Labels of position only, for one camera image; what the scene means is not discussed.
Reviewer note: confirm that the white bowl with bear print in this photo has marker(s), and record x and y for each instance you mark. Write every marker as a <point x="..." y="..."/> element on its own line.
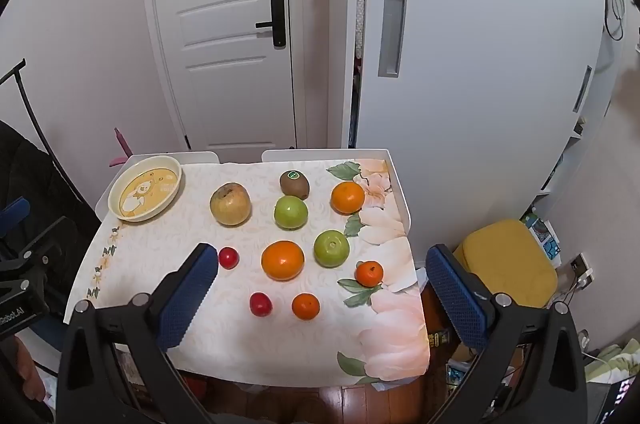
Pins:
<point x="145" y="194"/>

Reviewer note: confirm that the blue patterned box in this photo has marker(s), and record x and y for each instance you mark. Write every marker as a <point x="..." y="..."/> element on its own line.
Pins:
<point x="545" y="244"/>

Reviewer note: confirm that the medium orange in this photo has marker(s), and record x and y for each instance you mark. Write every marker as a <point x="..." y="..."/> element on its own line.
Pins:
<point x="347" y="197"/>

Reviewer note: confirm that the large orange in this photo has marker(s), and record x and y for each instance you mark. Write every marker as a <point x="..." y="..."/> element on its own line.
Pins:
<point x="282" y="260"/>

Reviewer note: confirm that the small orange mandarin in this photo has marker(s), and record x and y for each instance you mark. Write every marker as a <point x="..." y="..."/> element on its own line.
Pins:
<point x="369" y="273"/>
<point x="305" y="306"/>

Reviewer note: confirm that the red cherry tomato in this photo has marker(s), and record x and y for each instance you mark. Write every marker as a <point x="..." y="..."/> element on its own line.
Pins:
<point x="228" y="257"/>
<point x="260" y="304"/>

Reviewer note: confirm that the white shelf unit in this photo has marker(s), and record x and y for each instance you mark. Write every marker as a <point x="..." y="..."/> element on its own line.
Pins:
<point x="560" y="163"/>

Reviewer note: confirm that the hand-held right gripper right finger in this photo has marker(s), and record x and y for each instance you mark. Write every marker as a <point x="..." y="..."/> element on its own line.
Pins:
<point x="457" y="299"/>

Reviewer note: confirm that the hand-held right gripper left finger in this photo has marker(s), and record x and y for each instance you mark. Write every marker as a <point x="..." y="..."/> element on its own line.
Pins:
<point x="187" y="299"/>

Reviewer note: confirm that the white panelled door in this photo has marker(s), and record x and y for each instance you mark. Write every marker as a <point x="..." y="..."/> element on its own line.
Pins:
<point x="225" y="28"/>

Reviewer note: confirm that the person's left hand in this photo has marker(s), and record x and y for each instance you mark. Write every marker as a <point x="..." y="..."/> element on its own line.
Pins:
<point x="30" y="369"/>

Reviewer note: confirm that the yellow brown apple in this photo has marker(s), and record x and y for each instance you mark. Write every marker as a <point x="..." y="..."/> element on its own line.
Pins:
<point x="230" y="204"/>

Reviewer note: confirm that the wall power socket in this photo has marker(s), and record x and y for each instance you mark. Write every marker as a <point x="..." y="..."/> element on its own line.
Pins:
<point x="582" y="274"/>

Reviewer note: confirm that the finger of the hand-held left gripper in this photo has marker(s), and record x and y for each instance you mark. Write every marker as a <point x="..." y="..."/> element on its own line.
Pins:
<point x="15" y="211"/>
<point x="45" y="239"/>

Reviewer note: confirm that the grey clothes rack pole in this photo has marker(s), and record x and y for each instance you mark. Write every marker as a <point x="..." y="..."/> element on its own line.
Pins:
<point x="20" y="76"/>

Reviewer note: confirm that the yellow cushioned stool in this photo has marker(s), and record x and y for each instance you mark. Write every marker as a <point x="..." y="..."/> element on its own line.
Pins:
<point x="505" y="264"/>

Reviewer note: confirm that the brown kiwi with sticker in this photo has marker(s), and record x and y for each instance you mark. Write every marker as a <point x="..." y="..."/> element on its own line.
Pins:
<point x="294" y="184"/>

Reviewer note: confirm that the green white cloth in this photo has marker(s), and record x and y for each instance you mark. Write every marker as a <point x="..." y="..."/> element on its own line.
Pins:
<point x="617" y="361"/>

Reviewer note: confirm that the green apple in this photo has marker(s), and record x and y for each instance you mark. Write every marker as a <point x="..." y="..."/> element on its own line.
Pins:
<point x="290" y="212"/>
<point x="331" y="248"/>

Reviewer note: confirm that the floral tablecloth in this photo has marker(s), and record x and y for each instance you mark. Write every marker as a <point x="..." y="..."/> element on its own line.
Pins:
<point x="250" y="354"/>

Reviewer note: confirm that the white wardrobe sliding door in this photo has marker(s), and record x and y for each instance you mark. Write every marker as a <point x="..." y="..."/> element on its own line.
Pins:
<point x="475" y="103"/>

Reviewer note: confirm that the black jacket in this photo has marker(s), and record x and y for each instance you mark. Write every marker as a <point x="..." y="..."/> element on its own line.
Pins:
<point x="30" y="168"/>

